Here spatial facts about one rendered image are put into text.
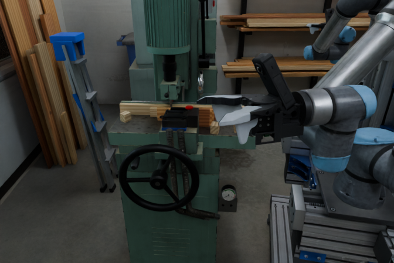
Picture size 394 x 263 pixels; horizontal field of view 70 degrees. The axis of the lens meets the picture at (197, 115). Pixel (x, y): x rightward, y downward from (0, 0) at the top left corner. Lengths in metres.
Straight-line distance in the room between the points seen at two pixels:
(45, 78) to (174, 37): 1.55
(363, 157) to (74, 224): 1.78
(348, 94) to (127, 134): 0.83
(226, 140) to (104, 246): 1.13
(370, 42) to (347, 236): 0.63
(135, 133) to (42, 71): 1.43
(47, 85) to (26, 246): 1.14
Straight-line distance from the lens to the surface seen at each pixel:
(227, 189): 1.19
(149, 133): 1.16
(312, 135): 0.70
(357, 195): 1.02
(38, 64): 2.47
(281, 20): 3.26
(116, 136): 1.20
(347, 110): 0.63
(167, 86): 1.18
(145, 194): 1.34
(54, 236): 2.14
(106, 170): 2.24
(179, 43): 1.11
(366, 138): 0.95
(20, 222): 2.34
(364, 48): 0.80
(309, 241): 1.13
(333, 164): 0.69
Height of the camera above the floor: 1.44
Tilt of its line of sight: 25 degrees down
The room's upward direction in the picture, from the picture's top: straight up
